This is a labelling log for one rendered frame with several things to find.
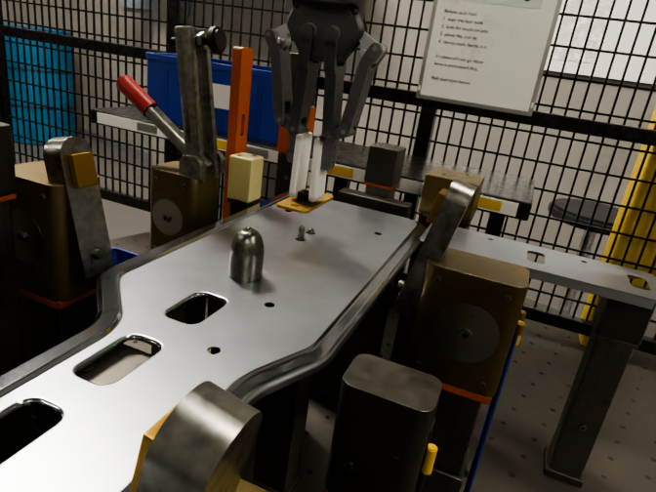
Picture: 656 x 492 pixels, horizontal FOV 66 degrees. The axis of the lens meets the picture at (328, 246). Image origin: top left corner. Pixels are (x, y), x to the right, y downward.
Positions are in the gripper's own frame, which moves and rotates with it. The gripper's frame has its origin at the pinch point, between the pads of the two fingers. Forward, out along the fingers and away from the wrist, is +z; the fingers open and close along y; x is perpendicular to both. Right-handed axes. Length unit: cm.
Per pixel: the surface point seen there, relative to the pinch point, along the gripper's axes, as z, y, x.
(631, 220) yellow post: 11, 44, 58
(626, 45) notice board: -32, 52, 227
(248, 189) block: 6.4, -11.1, 6.2
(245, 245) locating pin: 5.1, 0.4, -13.9
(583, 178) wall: 31, 52, 230
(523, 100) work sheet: -8, 19, 54
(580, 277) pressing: 8.9, 31.5, 11.7
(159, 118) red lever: -2.0, -20.1, -0.7
